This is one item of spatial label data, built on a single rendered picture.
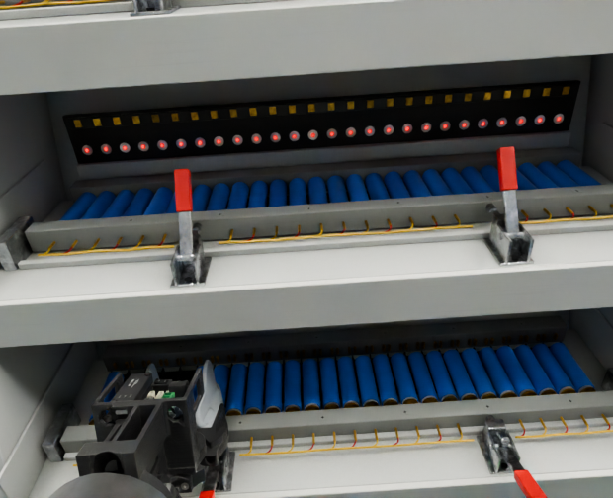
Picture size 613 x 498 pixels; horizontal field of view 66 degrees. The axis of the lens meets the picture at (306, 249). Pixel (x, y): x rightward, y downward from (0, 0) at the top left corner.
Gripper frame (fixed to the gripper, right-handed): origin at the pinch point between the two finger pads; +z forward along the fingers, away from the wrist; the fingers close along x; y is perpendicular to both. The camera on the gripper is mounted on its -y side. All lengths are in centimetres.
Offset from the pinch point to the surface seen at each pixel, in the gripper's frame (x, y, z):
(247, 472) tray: -5.9, -5.3, -5.8
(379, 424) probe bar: -18.9, -2.5, -3.5
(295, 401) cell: -10.6, -1.2, -0.4
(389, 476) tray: -19.2, -5.7, -6.9
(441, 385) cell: -26.2, -1.0, 0.6
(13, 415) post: 14.8, 2.4, -6.1
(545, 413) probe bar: -35.2, -2.5, -3.4
